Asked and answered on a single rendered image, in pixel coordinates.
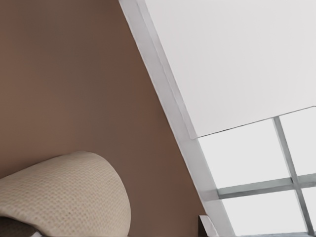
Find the silver frame post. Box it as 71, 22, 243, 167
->
273, 116, 316, 236

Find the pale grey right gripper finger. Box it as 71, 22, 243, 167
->
198, 214, 214, 237

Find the silver frame crossbar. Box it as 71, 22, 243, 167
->
216, 172, 316, 200

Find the beige knit mesh shoe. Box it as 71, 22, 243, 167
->
0, 151, 132, 237

